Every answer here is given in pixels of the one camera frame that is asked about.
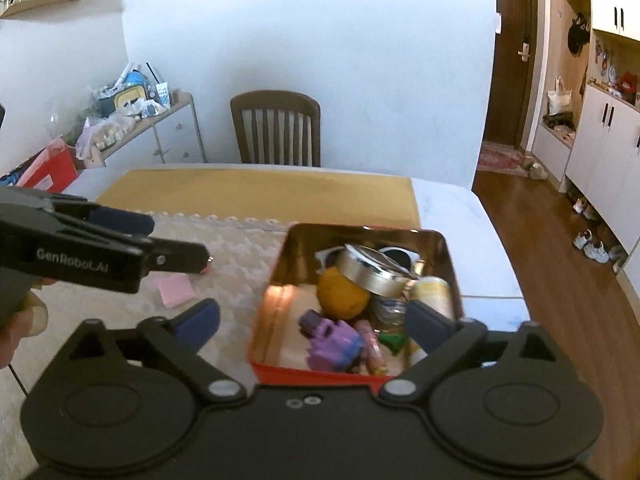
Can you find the dark brown door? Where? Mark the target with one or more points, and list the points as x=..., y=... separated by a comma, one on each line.
x=510, y=85

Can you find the patterned door rug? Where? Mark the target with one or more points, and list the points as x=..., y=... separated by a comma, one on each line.
x=500, y=159

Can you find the black hat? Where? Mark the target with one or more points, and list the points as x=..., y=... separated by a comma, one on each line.
x=579, y=35

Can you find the pink sticky note pad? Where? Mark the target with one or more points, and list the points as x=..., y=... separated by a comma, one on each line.
x=175, y=290

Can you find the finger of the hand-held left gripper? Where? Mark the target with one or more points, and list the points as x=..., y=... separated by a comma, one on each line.
x=122, y=221
x=175, y=256

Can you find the beige slippers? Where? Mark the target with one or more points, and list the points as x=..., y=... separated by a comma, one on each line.
x=536, y=170

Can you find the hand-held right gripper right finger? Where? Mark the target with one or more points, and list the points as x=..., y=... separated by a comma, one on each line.
x=427, y=325

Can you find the plastic bag of snacks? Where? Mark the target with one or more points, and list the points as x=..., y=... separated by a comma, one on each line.
x=102, y=135

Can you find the pair of light shoes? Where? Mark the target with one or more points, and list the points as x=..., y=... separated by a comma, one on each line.
x=584, y=208

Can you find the white entry bench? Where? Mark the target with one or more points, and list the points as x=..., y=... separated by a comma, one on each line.
x=550, y=155

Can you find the yellow table mat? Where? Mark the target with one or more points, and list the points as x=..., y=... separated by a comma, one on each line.
x=250, y=192

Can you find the white tote bag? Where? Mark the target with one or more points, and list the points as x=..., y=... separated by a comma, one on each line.
x=560, y=101

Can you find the white sneaker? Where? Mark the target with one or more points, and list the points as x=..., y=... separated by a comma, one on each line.
x=581, y=240
x=597, y=252

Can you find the brown wooden chair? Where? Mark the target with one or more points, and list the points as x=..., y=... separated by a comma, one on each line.
x=275, y=101

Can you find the person's left hand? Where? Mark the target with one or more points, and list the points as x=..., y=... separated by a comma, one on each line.
x=20, y=332

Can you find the red paper bag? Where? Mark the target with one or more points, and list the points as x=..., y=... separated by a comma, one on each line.
x=55, y=167

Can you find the red gold tin box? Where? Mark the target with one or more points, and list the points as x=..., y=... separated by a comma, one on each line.
x=300, y=255

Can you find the small glass jar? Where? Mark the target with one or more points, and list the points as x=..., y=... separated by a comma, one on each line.
x=390, y=310

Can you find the beige lace table runner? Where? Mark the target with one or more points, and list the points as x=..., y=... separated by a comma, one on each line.
x=125, y=310

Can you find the white round sunglasses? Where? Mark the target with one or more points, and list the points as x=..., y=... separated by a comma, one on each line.
x=397, y=256

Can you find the pile of toiletries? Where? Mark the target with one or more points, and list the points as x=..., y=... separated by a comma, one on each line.
x=132, y=95

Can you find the pink cartoon print tube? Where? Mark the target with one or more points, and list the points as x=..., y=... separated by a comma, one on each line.
x=372, y=349

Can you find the small green toy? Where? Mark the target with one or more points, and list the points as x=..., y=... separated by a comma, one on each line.
x=390, y=343

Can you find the red plush item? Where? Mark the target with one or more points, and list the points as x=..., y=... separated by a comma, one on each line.
x=627, y=85

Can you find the white wooden dresser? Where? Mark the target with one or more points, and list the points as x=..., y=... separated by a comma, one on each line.
x=172, y=135

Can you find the wooden wall shelf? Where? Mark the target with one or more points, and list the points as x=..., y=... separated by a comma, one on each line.
x=50, y=1

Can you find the round metal tin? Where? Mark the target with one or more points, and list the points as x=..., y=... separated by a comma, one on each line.
x=370, y=270

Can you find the white shoe cabinet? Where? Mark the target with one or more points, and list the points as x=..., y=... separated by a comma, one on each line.
x=590, y=150

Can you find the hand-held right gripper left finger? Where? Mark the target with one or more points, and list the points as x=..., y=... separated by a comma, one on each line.
x=200, y=325

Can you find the purple toy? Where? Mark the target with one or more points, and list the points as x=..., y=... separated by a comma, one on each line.
x=324, y=332

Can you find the orange fruit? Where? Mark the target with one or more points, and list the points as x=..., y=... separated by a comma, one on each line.
x=340, y=295

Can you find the yellow white bottle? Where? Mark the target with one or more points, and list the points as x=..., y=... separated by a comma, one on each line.
x=435, y=292

